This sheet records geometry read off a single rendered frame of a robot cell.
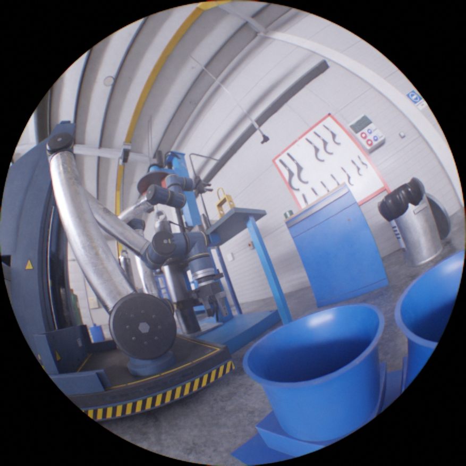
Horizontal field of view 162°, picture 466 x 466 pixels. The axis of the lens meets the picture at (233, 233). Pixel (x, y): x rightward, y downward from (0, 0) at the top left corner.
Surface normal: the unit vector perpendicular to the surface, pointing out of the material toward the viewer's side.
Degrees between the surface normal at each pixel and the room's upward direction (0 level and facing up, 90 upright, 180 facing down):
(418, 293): 62
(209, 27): 173
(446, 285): 90
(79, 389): 90
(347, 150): 90
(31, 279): 90
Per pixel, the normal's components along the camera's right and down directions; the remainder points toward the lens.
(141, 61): 0.24, 0.90
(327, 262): -0.73, 0.05
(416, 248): -0.90, 0.27
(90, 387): 0.58, -0.43
